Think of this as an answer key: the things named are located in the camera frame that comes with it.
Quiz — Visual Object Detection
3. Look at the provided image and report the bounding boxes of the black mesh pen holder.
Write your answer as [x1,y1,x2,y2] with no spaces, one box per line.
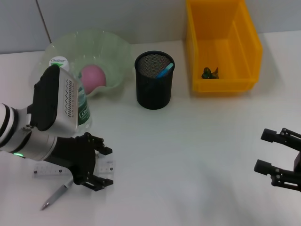
[135,50,176,110]

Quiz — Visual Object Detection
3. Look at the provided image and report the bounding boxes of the clear plastic ruler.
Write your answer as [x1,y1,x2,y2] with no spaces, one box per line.
[32,154,116,179]

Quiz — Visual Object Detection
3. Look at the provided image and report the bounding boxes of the clear green-label water bottle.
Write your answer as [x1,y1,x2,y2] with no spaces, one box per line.
[48,56,93,129]

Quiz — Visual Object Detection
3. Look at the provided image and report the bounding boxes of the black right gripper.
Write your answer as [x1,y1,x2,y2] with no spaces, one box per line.
[253,128,301,192]

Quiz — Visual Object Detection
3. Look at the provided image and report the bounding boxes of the green plastic wrapper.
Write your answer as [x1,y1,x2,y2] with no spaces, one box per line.
[200,66,220,80]

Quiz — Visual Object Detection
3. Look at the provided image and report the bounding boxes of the pink peach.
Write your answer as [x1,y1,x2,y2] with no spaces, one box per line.
[79,65,107,95]

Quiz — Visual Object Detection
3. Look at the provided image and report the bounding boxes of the green wavy fruit plate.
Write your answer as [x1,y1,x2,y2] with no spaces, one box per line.
[30,28,132,98]

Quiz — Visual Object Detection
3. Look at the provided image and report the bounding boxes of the blue teal scissors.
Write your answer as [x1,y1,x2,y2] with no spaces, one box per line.
[155,62,174,79]

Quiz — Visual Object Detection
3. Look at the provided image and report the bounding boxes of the yellow plastic bin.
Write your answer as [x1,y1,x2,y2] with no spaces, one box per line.
[186,0,263,93]

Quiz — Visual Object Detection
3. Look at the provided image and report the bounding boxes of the grey white ballpoint pen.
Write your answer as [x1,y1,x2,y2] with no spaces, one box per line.
[40,178,74,211]

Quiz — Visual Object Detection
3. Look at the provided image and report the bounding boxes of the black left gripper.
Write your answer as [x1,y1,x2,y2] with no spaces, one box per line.
[47,132,114,192]

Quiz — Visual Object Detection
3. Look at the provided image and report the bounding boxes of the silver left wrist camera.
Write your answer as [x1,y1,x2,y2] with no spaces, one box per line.
[30,65,80,132]

